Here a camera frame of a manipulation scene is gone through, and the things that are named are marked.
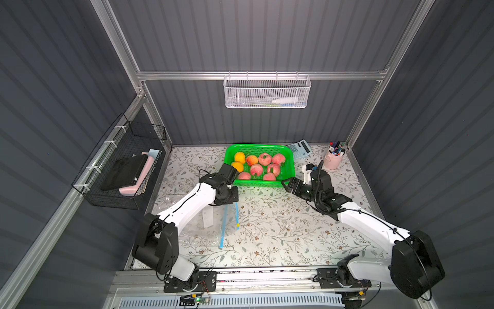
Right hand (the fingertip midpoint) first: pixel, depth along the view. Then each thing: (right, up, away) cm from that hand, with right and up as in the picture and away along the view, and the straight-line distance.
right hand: (287, 185), depth 83 cm
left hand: (-22, -7, +2) cm, 24 cm away
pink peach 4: (-2, +7, +19) cm, 20 cm away
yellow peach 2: (-23, +8, +20) cm, 31 cm away
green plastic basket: (+5, +7, +23) cm, 24 cm away
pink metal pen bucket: (+29, +10, +21) cm, 37 cm away
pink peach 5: (-20, +3, +16) cm, 26 cm away
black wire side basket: (-68, +20, -2) cm, 71 cm away
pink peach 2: (0, +12, +22) cm, 25 cm away
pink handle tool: (-56, 0, -19) cm, 59 cm away
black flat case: (-62, +6, -14) cm, 63 cm away
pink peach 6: (-6, +3, +15) cm, 16 cm away
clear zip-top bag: (-32, -19, +6) cm, 38 cm away
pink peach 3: (-13, +7, +19) cm, 24 cm away
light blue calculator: (+15, +18, +33) cm, 41 cm away
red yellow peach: (-15, +12, +23) cm, 30 cm away
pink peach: (-8, +12, +22) cm, 27 cm away
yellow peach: (-22, +13, +23) cm, 35 cm away
